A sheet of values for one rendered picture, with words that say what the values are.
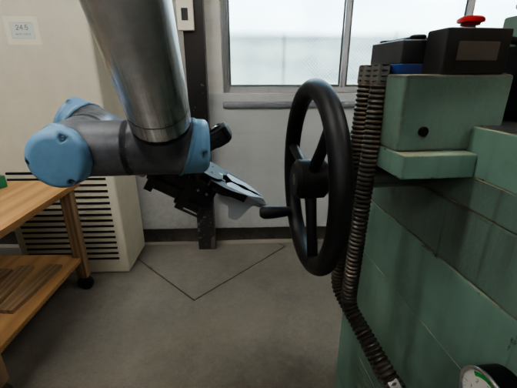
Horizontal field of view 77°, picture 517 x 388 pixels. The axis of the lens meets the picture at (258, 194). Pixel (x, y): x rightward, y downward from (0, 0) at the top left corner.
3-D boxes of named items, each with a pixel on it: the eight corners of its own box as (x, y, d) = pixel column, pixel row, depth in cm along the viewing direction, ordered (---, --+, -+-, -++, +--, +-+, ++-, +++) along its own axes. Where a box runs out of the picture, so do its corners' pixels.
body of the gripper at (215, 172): (207, 203, 64) (148, 176, 60) (228, 166, 61) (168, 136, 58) (205, 222, 57) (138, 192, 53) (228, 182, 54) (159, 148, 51)
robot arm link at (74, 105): (40, 144, 48) (66, 131, 56) (113, 176, 51) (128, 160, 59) (57, 95, 46) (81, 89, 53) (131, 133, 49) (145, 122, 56)
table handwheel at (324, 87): (297, 30, 43) (342, 233, 30) (437, 32, 45) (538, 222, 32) (272, 155, 69) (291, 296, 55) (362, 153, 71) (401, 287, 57)
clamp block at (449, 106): (351, 132, 53) (356, 73, 50) (428, 130, 55) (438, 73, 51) (397, 152, 39) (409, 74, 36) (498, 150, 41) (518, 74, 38)
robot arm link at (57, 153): (109, 128, 37) (134, 112, 47) (7, 129, 37) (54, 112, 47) (121, 190, 41) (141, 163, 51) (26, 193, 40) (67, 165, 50)
